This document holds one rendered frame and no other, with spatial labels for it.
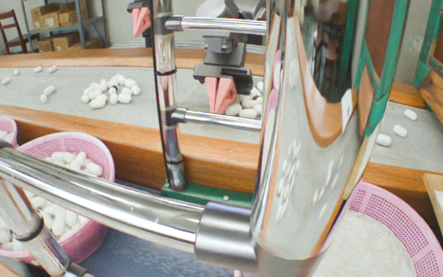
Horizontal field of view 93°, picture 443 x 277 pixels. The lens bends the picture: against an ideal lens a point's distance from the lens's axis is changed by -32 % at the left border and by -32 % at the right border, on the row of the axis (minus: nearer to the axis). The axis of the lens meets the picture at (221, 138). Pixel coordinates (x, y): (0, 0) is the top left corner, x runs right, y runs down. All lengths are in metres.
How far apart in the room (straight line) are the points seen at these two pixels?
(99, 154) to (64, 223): 0.14
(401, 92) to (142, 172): 0.66
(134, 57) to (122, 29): 2.44
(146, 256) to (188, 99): 0.34
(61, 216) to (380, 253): 0.44
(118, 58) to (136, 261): 0.63
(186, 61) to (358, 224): 0.59
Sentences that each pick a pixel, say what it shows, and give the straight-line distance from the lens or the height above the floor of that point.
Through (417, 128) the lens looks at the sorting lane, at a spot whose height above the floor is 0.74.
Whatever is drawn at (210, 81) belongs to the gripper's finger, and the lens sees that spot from 0.50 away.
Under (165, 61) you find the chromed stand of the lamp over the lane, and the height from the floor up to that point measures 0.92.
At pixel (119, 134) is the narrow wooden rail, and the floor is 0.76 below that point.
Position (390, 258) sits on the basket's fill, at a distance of 0.39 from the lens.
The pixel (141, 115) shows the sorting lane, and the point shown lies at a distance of 0.58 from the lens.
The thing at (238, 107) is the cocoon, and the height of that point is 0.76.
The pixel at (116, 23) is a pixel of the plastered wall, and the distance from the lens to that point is 3.33.
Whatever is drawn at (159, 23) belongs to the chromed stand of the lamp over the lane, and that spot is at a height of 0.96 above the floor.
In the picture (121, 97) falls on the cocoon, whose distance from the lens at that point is 0.63.
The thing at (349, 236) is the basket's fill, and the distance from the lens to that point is 0.38.
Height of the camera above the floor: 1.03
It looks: 36 degrees down
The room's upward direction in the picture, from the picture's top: straight up
